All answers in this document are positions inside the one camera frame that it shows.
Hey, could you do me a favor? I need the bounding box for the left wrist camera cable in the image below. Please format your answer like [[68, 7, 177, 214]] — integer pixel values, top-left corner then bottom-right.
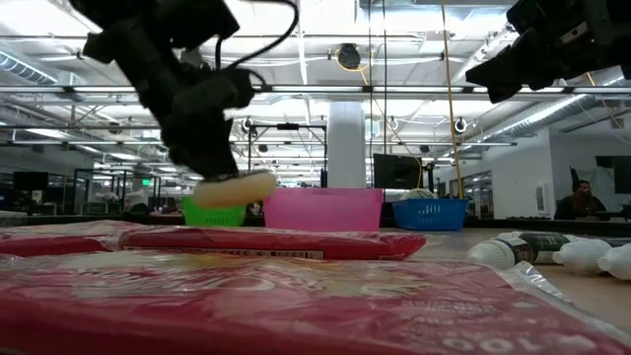
[[214, 0, 301, 70]]

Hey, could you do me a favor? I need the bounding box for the pink plastic bin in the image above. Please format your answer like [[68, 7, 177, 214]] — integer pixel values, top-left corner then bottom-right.
[[262, 187, 385, 233]]

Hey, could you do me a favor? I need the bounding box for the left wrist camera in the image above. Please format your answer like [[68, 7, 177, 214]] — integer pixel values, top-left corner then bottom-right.
[[172, 66, 257, 117]]

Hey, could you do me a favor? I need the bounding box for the white square column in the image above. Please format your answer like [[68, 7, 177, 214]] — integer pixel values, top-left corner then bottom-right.
[[326, 101, 367, 189]]

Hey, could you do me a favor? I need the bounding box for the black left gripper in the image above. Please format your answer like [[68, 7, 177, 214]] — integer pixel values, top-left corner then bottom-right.
[[83, 19, 239, 179]]

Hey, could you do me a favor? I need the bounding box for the white-capped bottle green label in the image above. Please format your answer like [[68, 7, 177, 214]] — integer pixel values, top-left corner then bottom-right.
[[466, 231, 581, 271]]

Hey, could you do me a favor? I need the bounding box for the thin black hanging cable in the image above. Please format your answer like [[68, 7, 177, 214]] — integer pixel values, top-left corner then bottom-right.
[[383, 0, 388, 189], [367, 0, 373, 189]]

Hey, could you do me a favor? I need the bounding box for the black monitor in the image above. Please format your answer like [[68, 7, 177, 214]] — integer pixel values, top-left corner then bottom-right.
[[373, 153, 423, 190]]

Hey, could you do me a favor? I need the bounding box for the black ceiling cable reel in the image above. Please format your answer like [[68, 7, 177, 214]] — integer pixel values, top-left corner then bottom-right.
[[336, 42, 362, 71]]

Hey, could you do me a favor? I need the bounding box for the red plastic-wrapped paper packet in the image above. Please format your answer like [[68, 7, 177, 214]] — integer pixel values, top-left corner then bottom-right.
[[0, 250, 631, 355], [117, 225, 428, 262], [0, 220, 144, 258]]

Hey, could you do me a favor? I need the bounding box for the green plastic basket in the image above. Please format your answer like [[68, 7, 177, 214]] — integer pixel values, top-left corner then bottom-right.
[[180, 195, 247, 228]]

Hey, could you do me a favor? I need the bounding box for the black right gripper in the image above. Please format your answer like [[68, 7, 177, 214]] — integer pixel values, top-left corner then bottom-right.
[[465, 0, 600, 105]]

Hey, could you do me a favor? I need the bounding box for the black aluminium table frame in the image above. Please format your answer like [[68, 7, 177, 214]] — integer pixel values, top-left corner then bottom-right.
[[24, 211, 631, 239]]

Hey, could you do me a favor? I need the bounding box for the blue plastic basket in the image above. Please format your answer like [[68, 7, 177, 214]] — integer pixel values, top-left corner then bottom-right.
[[392, 197, 468, 232]]

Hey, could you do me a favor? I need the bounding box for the cream roll with dark face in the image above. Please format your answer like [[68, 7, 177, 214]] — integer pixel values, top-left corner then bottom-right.
[[191, 170, 278, 210]]

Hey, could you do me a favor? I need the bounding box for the black wall screen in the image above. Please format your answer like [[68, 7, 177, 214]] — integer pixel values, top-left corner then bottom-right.
[[595, 155, 631, 194]]

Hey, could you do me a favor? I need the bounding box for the person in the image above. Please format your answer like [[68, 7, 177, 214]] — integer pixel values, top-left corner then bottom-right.
[[554, 179, 607, 221]]

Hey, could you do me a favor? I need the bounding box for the black rig frame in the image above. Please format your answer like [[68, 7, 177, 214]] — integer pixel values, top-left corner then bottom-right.
[[245, 123, 328, 188]]

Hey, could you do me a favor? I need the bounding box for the small white-capped bottle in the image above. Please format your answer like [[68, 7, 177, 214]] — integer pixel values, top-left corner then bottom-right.
[[551, 239, 613, 274], [596, 244, 631, 281]]

